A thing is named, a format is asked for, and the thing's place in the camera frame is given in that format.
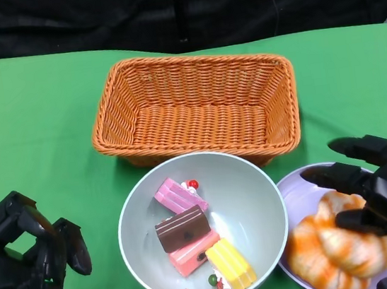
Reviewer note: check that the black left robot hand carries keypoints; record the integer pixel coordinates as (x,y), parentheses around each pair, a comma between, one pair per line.
(23,284)

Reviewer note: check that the grey round bowl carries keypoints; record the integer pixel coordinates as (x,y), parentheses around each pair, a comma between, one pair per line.
(250,197)

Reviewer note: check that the lavender round plate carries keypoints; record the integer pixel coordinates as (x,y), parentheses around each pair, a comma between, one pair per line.
(296,191)

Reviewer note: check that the brown chocolate cake slice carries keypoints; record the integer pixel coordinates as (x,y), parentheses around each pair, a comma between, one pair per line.
(181,229)

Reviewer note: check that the small pink cake slice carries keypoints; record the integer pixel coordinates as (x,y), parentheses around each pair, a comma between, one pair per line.
(188,257)

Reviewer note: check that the large pink cake with cherry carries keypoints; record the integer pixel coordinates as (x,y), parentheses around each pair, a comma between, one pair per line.
(177,196)

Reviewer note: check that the yellow cake slice with cherry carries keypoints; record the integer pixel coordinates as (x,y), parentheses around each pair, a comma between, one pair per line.
(230,264)

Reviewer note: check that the orange wicker basket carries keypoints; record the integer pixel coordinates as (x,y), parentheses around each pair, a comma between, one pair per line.
(194,123)

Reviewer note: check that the green tablecloth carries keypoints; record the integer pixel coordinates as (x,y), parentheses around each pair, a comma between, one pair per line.
(33,119)

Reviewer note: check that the black backdrop curtain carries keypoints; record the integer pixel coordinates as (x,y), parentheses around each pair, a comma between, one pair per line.
(91,19)

